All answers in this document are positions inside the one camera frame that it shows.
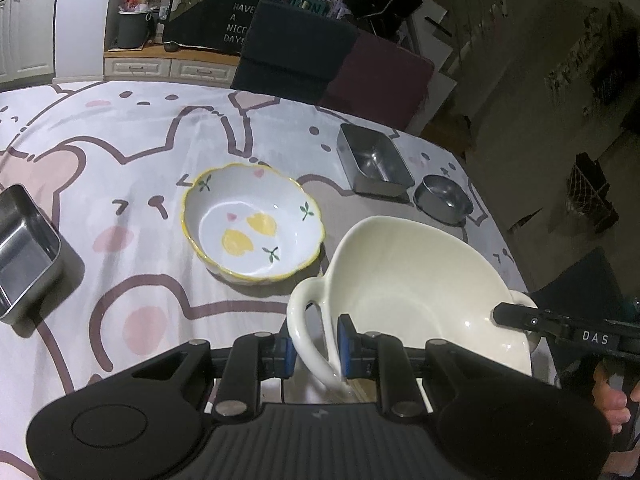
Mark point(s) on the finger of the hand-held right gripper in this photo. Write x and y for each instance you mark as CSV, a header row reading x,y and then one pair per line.
x,y
530,320

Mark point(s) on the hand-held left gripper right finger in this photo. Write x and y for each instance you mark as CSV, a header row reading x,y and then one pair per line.
x,y
346,347

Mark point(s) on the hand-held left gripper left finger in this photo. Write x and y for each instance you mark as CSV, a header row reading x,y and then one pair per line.
x,y
286,357

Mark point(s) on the rectangular steel container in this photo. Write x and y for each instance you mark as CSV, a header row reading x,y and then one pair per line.
x,y
375,160
25,255

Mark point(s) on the person's right hand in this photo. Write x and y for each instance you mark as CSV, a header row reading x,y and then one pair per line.
x,y
611,400

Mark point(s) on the yellow-rimmed floral bowl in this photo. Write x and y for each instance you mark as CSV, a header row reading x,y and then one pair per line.
x,y
250,225

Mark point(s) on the net basket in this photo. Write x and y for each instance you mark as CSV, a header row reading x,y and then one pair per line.
x,y
587,190

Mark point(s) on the round steel bowl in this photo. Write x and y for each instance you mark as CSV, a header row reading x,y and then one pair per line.
x,y
442,200

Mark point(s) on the patterned hanging garment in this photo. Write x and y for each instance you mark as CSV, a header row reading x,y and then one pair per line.
x,y
575,65

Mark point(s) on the maroon chair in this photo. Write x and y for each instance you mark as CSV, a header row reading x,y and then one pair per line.
x,y
385,80

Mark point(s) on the cartoon bear printed tablecloth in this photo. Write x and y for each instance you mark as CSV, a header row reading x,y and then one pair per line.
x,y
125,135

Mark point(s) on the dark blue chair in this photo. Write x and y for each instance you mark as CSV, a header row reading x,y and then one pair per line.
x,y
295,45

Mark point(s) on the wooden-topped white drawer platform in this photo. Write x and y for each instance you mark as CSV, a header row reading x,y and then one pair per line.
x,y
165,66

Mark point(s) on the small black object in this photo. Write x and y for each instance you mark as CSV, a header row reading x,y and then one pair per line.
x,y
171,46

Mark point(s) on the green sign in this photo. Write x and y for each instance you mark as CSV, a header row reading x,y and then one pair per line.
x,y
300,5

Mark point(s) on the black printed cloth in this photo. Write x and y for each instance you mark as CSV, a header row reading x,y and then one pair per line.
x,y
210,15

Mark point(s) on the grey trash can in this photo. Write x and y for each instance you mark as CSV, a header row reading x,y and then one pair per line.
x,y
134,27

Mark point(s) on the white base cabinets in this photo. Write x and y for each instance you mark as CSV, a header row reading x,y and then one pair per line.
x,y
30,35

